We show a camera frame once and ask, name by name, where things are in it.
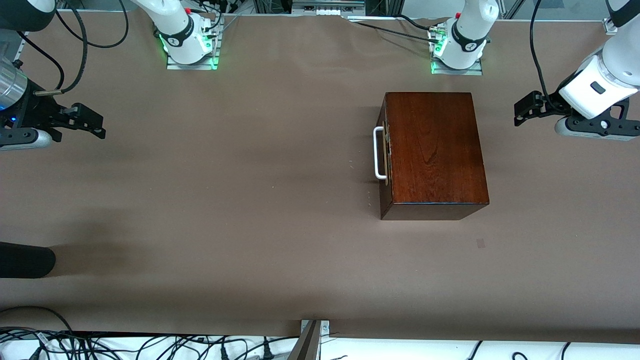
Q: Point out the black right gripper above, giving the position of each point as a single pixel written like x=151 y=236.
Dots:
x=36 y=109

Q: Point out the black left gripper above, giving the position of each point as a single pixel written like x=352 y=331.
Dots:
x=547 y=106

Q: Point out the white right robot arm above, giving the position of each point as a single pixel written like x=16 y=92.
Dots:
x=175 y=25

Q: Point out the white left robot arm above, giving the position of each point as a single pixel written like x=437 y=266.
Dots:
x=600 y=85

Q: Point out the dark wooden drawer box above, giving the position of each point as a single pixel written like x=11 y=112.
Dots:
x=435 y=145

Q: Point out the black ribbed cylinder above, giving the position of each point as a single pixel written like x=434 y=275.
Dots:
x=25 y=260

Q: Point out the white terminal strip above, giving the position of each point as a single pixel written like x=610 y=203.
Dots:
x=330 y=10

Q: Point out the metal table corner bracket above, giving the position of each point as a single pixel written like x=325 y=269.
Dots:
x=610 y=26

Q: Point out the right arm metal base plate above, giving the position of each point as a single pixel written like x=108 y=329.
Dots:
x=192 y=66

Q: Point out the aluminium frame structure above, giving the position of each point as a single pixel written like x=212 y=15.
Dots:
x=272 y=6

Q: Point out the dark metal post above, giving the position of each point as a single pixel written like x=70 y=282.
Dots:
x=307 y=345

